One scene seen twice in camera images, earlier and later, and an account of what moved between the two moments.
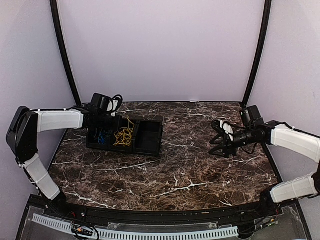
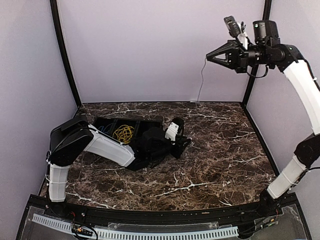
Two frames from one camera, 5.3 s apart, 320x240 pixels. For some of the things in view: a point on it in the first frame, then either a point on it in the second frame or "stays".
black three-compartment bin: x=141 y=136 stays
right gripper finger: x=218 y=136 → x=230 y=44
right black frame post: x=267 y=16 stays
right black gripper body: x=229 y=146 → x=241 y=60
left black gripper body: x=103 y=123 → x=177 y=153
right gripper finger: x=218 y=150 → x=211 y=57
